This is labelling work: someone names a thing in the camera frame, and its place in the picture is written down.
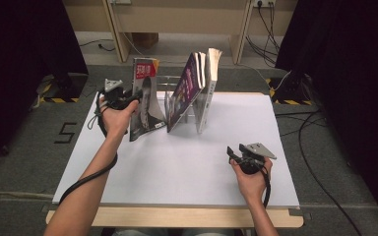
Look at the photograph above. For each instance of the clear acrylic magazine rack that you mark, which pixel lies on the clear acrylic magazine rack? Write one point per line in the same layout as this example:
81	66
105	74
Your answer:
169	86

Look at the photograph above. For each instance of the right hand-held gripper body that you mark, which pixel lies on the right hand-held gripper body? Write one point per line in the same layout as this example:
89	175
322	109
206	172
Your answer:
252	162

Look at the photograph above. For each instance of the beige wooden desk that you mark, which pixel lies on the beige wooden desk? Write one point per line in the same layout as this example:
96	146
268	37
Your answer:
177	16

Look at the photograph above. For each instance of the black stand base striped tape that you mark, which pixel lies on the black stand base striped tape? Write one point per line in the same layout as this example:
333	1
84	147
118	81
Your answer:
65	88
292	90

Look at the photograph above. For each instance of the black curtain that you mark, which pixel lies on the black curtain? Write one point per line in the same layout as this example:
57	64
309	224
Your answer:
13	65
357	65

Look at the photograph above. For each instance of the person's right hand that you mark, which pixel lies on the person's right hand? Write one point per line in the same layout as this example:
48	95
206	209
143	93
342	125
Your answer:
254	187

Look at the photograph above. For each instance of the white magazine with picture grid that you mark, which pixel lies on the white magazine with picture grid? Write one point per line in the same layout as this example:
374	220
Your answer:
214	65

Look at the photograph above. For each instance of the white board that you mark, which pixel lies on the white board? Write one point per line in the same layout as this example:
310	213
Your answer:
177	170

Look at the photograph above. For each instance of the black and red magazine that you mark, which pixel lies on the black and red magazine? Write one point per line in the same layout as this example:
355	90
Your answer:
146	105

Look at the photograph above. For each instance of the white wall socket with plugs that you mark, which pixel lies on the white wall socket with plugs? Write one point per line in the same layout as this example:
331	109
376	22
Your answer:
264	2

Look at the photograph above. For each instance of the person's left hand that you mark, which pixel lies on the person's left hand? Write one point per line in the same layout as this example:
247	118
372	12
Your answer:
116	121

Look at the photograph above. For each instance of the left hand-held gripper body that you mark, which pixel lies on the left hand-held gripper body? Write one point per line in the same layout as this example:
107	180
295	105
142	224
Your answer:
115	96

